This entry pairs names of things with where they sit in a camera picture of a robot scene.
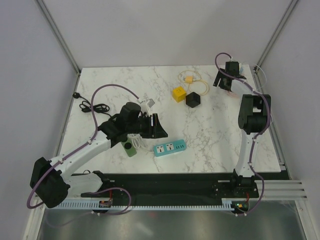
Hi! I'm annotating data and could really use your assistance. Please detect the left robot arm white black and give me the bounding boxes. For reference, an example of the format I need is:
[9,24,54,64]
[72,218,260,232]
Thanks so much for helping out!
[30,102,168,209]

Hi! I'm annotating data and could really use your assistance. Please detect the green power strip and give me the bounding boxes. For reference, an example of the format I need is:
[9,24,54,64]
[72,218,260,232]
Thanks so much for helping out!
[121,135,137,158]

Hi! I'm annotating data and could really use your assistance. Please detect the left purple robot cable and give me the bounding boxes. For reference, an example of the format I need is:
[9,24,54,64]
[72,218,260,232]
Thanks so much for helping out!
[26,84,141,216]

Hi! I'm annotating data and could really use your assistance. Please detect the light blue thin cable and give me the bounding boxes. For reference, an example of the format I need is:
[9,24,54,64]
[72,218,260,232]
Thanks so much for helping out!
[253,63,268,92]

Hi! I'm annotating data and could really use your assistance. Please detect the small orange charger plug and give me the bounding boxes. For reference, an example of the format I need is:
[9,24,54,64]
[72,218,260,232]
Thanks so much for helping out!
[184,76,194,84]

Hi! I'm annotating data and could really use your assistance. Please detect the white power cord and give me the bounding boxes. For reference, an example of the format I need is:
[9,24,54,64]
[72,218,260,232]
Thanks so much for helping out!
[128,132,157,154]

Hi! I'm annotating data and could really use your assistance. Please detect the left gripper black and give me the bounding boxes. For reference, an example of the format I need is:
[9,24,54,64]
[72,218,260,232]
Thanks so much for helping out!
[126,113,168,139]

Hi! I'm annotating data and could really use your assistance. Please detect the black power strip cord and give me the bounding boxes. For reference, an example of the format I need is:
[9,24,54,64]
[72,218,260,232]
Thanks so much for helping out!
[72,91,118,118]

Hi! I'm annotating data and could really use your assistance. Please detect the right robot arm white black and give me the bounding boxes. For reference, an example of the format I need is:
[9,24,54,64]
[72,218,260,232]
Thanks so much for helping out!
[213,60,271,198]

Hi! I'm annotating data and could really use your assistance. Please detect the teal power strip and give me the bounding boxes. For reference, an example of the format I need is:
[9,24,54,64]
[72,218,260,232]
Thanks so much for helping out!
[153,139,187,157]

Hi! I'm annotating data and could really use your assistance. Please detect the yellow charger cable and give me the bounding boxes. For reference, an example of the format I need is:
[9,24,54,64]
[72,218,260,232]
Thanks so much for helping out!
[177,70,210,96]

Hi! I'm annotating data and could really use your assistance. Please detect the yellow cube socket adapter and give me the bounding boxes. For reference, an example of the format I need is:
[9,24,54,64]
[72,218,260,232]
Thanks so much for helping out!
[172,86,187,103]

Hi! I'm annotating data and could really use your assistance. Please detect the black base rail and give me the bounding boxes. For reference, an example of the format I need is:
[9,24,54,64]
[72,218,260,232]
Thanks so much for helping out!
[82,171,261,207]

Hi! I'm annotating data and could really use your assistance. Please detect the black cube adapter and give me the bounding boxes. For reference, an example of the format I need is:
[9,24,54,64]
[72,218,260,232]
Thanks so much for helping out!
[185,92,201,108]

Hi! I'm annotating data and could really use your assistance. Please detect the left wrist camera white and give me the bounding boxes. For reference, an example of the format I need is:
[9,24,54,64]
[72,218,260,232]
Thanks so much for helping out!
[137,98,155,113]

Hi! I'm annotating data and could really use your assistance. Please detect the white slotted cable duct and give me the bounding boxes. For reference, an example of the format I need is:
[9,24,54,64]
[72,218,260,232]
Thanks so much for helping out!
[53,198,249,211]

